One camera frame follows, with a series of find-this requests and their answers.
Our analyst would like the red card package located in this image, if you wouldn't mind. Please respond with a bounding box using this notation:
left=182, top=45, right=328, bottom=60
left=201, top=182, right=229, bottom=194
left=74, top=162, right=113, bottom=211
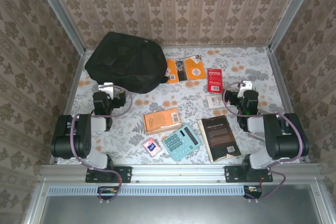
left=207, top=68, right=223, bottom=93

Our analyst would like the orange-brown paperback book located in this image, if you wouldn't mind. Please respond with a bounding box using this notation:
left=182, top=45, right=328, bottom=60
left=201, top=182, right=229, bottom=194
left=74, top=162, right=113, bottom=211
left=143, top=107, right=182, bottom=133

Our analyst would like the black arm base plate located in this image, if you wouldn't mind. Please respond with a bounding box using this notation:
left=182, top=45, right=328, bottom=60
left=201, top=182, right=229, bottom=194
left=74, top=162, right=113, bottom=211
left=85, top=165, right=132, bottom=184
left=224, top=165, right=274, bottom=184

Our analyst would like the aluminium side rail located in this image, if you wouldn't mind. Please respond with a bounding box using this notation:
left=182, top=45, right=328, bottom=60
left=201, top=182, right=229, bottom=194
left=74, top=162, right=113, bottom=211
left=266, top=47, right=311, bottom=163
left=49, top=49, right=87, bottom=166

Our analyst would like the black paperback book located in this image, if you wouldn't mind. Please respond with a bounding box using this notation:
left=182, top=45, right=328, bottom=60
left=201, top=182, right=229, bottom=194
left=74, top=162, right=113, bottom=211
left=197, top=115, right=242, bottom=163

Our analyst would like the grey slotted cable duct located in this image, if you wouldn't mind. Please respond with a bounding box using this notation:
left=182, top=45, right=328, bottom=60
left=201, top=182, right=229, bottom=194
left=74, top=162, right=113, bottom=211
left=48, top=185, right=263, bottom=196

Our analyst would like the grey metal sheet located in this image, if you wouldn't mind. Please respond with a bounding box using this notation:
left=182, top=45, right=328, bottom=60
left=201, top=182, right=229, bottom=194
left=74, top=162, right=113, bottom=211
left=22, top=184, right=336, bottom=224

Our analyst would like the orange open booklet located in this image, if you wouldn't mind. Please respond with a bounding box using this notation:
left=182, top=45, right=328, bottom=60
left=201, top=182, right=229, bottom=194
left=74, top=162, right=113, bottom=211
left=165, top=55, right=207, bottom=84

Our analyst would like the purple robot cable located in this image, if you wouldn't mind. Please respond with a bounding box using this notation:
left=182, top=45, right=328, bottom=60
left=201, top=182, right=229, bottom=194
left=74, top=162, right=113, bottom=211
left=222, top=81, right=302, bottom=204
left=68, top=86, right=133, bottom=204

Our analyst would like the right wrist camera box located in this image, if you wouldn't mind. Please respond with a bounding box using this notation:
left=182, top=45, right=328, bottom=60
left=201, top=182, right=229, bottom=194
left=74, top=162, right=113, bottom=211
left=238, top=80, right=253, bottom=96

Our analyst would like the white barcode package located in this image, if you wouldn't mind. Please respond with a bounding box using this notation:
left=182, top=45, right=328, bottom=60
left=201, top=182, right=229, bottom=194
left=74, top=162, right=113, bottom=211
left=206, top=94, right=229, bottom=110

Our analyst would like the black backpack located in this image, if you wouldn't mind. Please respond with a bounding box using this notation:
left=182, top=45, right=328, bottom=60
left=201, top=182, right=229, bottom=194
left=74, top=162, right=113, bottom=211
left=84, top=31, right=169, bottom=94

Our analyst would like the aluminium frame post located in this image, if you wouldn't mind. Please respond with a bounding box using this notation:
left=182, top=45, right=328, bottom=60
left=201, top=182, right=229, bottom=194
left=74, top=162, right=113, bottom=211
left=267, top=0, right=320, bottom=51
left=30, top=0, right=87, bottom=54

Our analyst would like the pink tissue pack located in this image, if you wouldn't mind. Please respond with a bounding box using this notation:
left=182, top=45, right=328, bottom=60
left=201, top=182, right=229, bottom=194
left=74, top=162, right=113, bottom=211
left=143, top=137, right=160, bottom=156

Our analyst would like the aluminium mounting rail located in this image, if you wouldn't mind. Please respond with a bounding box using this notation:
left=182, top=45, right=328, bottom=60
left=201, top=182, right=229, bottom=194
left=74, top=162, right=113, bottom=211
left=39, top=163, right=321, bottom=183

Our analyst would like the grey rectangular case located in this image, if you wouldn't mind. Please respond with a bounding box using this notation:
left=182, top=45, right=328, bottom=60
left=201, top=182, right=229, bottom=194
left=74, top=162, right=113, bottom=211
left=248, top=132, right=266, bottom=142

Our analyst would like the teal calculator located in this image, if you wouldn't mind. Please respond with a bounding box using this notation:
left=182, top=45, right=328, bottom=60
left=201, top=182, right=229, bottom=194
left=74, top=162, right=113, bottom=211
left=162, top=124, right=202, bottom=162

